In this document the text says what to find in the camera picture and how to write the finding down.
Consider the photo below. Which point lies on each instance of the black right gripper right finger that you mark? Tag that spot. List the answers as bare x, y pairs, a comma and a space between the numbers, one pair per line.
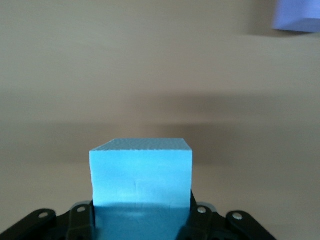
215, 227

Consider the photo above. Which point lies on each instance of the blue foam block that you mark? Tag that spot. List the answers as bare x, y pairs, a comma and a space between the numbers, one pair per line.
141, 180

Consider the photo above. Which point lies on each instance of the purple foam block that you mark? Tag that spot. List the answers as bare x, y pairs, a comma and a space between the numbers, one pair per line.
297, 15

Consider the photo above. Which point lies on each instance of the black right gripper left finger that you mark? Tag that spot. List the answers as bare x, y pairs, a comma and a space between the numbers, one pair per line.
62, 227

